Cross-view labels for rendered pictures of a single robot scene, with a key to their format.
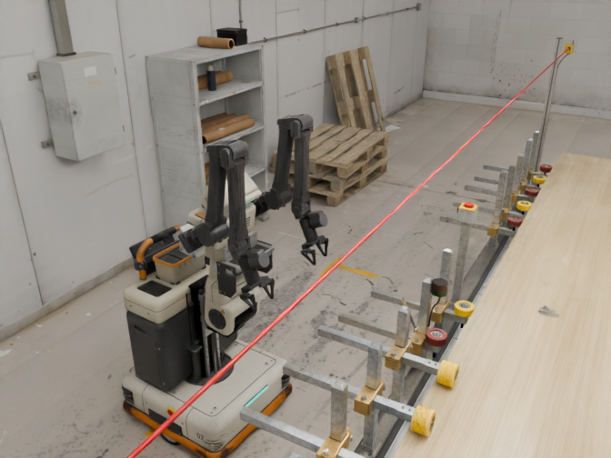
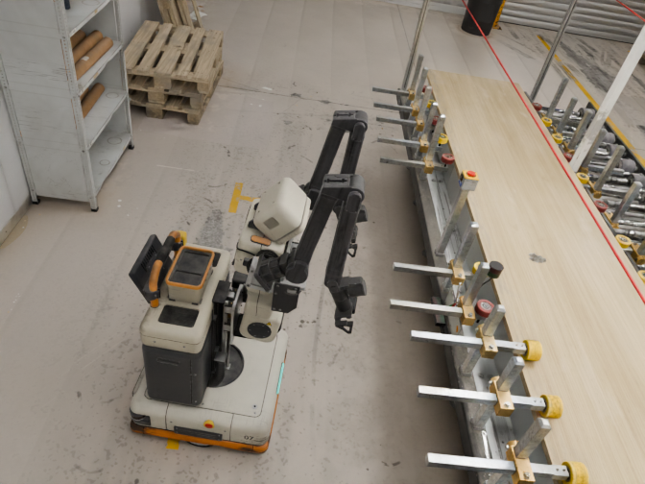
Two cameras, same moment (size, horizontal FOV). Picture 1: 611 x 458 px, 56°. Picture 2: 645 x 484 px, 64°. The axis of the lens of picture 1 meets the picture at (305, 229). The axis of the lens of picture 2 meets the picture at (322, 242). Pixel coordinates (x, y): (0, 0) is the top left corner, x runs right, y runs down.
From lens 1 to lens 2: 1.45 m
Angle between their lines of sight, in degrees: 33
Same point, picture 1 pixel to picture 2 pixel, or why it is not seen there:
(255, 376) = (269, 357)
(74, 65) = not seen: outside the picture
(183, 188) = (53, 138)
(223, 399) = (255, 394)
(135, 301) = (164, 337)
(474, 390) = (547, 356)
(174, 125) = (32, 62)
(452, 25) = not seen: outside the picture
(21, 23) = not seen: outside the picture
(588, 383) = (602, 322)
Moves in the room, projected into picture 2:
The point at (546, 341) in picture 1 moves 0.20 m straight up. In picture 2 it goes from (555, 289) to (574, 257)
